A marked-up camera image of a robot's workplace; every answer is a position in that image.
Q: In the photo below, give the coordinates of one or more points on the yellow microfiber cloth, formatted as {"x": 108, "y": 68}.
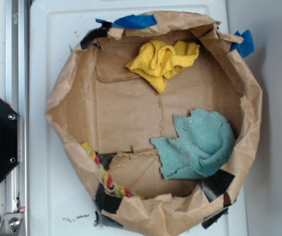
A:
{"x": 158, "y": 62}

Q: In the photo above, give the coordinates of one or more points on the white plastic tray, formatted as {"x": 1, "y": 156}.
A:
{"x": 59, "y": 205}

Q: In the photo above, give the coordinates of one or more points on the blue tape piece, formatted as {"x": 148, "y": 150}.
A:
{"x": 132, "y": 22}
{"x": 246, "y": 47}

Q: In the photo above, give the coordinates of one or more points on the teal microfiber cloth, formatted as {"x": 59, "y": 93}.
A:
{"x": 204, "y": 144}

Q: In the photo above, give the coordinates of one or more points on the blue tape top piece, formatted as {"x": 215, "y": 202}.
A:
{"x": 132, "y": 22}

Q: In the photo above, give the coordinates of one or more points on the aluminium extrusion rail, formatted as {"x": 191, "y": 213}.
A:
{"x": 17, "y": 16}

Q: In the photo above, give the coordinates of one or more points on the blue tape right piece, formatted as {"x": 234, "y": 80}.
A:
{"x": 246, "y": 47}

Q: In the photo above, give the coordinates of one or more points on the metal corner bracket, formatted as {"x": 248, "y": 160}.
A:
{"x": 11, "y": 224}

